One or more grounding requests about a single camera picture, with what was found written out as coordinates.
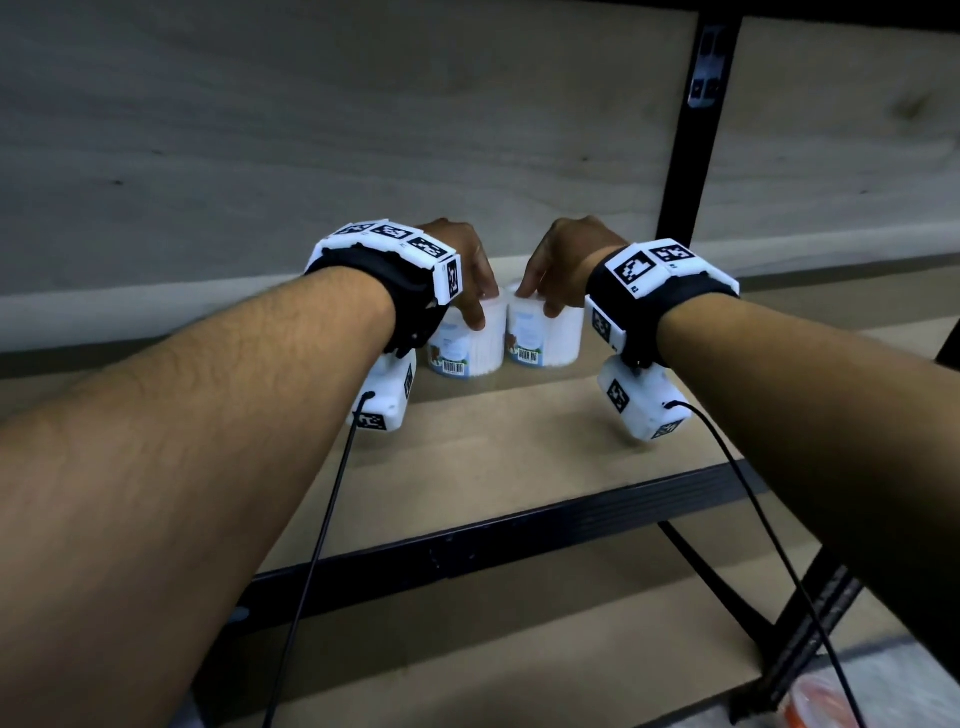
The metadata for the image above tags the plastic drink cup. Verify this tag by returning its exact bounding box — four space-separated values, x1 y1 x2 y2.
779 671 864 728

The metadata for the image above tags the person's right forearm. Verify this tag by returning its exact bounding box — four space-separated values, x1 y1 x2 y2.
656 292 960 676

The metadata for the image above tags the cotton bud tub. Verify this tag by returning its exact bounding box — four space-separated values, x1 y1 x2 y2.
503 283 585 369
427 296 505 379

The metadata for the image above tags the person's right hand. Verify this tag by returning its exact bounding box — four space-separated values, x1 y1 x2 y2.
515 215 630 320

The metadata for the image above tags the person's left hand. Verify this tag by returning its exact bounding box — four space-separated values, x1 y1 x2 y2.
416 218 498 331

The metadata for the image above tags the black metal wooden shelf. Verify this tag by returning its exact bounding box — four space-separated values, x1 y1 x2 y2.
0 0 960 728

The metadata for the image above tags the black cable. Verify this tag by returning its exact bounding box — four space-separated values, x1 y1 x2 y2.
663 401 871 728
262 389 378 728

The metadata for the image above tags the person's left forearm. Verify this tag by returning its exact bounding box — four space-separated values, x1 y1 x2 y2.
0 266 397 728

